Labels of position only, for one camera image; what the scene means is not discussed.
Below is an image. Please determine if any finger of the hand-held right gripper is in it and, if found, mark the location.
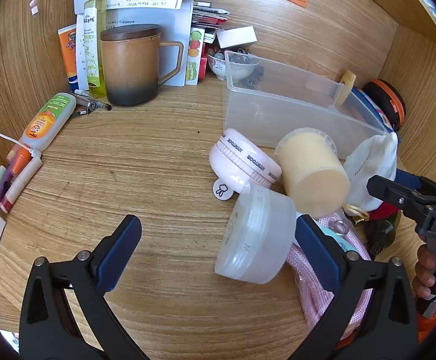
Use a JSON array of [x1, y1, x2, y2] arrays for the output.
[[395, 169, 436, 196], [367, 175, 436, 220]]

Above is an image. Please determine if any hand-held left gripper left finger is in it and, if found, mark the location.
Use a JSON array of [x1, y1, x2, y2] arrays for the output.
[[19, 214, 149, 360]]

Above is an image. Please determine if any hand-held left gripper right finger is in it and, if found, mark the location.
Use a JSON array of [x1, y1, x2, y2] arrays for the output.
[[289, 214, 419, 360]]

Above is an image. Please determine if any white drawstring pouch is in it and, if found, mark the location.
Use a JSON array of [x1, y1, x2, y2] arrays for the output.
[[343, 131, 399, 211]]

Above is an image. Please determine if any translucent white round jar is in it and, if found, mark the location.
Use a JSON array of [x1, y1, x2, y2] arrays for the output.
[[214, 184, 297, 285]]

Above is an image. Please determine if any pale yellow cylindrical jar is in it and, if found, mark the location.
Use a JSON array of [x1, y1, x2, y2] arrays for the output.
[[273, 127, 351, 219]]

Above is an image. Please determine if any pink round compact case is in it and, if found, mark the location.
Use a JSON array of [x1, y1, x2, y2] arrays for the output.
[[208, 127, 282, 196]]

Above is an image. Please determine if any clear plastic bin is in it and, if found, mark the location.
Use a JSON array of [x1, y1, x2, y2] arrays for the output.
[[223, 50, 386, 149]]

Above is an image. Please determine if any person's right forearm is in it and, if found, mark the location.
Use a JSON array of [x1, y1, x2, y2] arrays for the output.
[[416, 299, 436, 346]]

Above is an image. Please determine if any person's right hand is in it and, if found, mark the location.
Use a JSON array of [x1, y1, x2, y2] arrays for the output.
[[414, 245, 436, 299]]

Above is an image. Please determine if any red gold charm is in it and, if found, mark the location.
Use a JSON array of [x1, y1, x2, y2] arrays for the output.
[[344, 200, 402, 226]]

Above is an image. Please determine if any blue patterned pouch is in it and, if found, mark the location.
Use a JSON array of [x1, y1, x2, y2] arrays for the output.
[[351, 87, 391, 134]]

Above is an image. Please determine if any orange black zip case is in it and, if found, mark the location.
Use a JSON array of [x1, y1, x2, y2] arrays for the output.
[[363, 79, 407, 132]]

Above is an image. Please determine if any wooden desk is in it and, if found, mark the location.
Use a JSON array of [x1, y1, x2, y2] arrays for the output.
[[0, 71, 423, 360]]

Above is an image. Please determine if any round white tag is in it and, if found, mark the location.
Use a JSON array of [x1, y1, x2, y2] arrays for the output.
[[213, 180, 234, 200]]

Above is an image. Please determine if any small yellow bottle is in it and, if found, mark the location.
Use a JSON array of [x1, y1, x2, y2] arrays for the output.
[[334, 69, 357, 106]]

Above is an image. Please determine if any white pink stick tube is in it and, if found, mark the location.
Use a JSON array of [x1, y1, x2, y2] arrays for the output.
[[0, 156, 43, 214]]

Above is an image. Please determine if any green orange repellent bottle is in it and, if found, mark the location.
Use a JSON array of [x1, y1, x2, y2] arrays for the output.
[[18, 92, 77, 154]]

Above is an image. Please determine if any black binder clip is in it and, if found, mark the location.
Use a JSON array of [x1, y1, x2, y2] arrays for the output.
[[241, 65, 265, 91]]

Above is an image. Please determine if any brown ceramic mug with lid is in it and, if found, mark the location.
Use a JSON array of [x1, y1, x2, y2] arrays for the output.
[[100, 23, 185, 107]]

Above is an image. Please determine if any orange sunscreen tube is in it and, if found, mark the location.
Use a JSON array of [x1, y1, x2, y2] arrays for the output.
[[57, 24, 80, 91]]

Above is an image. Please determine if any red slim box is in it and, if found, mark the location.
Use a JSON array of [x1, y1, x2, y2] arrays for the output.
[[199, 41, 212, 80]]

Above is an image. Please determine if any fruit sticker sheet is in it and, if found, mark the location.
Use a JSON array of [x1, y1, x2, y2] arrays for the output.
[[185, 27, 207, 83]]

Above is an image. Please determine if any small bowl of beads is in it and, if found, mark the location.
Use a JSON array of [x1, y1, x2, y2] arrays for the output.
[[207, 49, 261, 81]]

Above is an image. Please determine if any yellow-green spray bottle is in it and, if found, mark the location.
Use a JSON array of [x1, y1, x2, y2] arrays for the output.
[[83, 0, 108, 99]]

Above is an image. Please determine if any small white box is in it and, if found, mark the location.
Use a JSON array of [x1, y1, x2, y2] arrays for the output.
[[216, 27, 258, 49]]

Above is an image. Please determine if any plain white envelope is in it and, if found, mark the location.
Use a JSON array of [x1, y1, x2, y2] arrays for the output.
[[76, 2, 195, 87]]

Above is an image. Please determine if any stack of booklets and cards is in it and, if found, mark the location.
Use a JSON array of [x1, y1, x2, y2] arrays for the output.
[[192, 2, 231, 32]]

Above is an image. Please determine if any pink braided rope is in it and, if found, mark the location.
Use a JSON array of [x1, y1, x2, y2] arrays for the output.
[[286, 212, 374, 340]]

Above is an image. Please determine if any white cable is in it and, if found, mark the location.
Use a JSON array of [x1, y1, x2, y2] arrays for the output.
[[0, 13, 41, 157]]

